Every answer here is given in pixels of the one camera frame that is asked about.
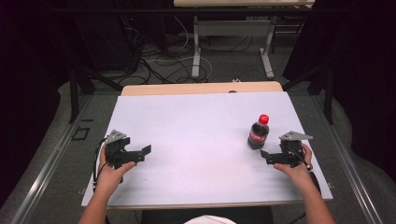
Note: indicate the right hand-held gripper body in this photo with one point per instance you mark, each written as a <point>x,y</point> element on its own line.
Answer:
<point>291,151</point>

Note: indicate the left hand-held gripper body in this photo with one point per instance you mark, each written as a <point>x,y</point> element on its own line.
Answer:
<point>116,152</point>

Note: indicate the cola bottle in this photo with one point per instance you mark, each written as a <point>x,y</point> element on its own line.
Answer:
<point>257,135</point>

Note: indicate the red bottle cap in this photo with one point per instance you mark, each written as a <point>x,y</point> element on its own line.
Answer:
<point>263,119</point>

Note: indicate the person's right hand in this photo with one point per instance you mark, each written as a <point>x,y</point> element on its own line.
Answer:
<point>299,174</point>

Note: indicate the person's left hand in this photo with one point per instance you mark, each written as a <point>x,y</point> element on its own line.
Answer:
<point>113,177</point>

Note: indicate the black metal stand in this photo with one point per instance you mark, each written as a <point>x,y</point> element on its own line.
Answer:
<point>73,93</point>
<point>328,93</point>

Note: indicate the wooden table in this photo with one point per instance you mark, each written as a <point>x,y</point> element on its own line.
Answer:
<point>186,88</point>

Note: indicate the person's white shirt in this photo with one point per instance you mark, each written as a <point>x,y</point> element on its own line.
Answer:
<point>210,220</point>

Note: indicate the dark curtain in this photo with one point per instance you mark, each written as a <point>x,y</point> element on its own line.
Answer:
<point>364,77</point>
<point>28,93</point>

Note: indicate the white-legged desk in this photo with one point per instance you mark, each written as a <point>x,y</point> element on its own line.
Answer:
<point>232,28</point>

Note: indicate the aluminium floor rail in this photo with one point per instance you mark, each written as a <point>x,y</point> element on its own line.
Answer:
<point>348,168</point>
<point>46,171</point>

